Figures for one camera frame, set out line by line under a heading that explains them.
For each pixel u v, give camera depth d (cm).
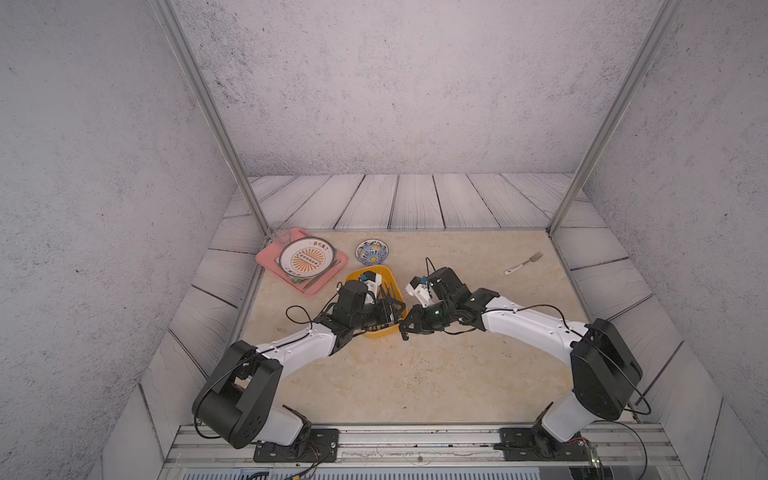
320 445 73
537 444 65
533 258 111
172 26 71
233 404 43
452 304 66
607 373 44
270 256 111
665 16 70
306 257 111
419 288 77
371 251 112
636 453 73
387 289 104
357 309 70
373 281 80
